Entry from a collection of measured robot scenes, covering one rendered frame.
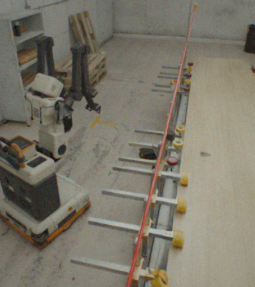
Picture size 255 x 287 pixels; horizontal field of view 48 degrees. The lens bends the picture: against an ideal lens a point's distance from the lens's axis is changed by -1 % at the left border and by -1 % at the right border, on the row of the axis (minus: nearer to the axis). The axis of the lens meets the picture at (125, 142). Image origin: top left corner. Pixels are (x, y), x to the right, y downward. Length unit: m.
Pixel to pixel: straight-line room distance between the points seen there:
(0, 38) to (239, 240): 3.67
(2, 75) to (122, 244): 2.91
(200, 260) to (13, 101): 3.65
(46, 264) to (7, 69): 2.75
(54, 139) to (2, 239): 1.06
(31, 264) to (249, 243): 1.77
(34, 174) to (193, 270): 1.34
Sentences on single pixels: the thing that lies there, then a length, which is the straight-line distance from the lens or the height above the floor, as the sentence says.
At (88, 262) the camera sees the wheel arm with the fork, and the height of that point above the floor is 0.96.
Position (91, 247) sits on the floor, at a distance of 2.73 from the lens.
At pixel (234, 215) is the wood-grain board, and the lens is 1.85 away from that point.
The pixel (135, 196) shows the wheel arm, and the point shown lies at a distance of 1.76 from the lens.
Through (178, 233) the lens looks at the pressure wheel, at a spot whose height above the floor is 0.98.
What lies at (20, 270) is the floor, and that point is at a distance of 2.72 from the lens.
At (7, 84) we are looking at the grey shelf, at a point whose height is 0.67.
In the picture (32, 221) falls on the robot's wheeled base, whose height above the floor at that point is 0.28.
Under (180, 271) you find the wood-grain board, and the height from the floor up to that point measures 0.90.
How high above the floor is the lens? 2.16
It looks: 32 degrees down
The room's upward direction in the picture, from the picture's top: straight up
